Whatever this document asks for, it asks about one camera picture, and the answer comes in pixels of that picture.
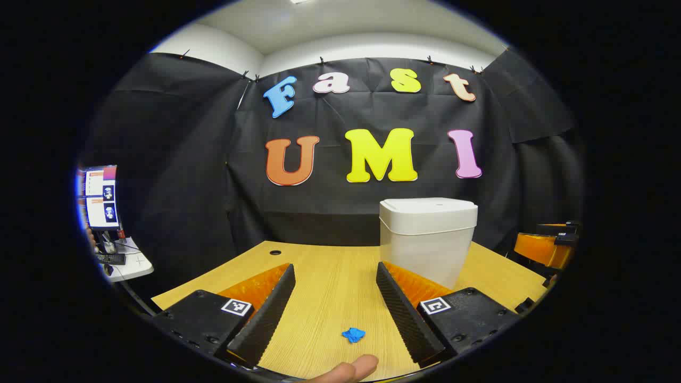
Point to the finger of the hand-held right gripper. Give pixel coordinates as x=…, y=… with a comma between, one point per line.
x=540, y=249

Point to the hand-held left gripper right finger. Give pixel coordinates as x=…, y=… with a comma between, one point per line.
x=407, y=314

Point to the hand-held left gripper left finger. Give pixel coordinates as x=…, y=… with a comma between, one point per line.
x=266, y=314

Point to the blue paper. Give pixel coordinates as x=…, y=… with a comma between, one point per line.
x=354, y=335

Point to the white desktop garbage bin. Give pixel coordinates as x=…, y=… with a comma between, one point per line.
x=425, y=239

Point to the wooden desktop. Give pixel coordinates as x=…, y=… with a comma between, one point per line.
x=330, y=276

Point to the white side table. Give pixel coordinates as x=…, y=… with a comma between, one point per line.
x=135, y=266

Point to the black keyboard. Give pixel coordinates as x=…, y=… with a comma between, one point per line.
x=110, y=258

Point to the black backdrop cloth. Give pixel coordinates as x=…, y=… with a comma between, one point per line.
x=186, y=159

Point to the computer monitor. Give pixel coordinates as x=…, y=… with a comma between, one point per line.
x=101, y=197

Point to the row of black cloth clips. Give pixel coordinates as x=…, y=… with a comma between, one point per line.
x=321, y=60

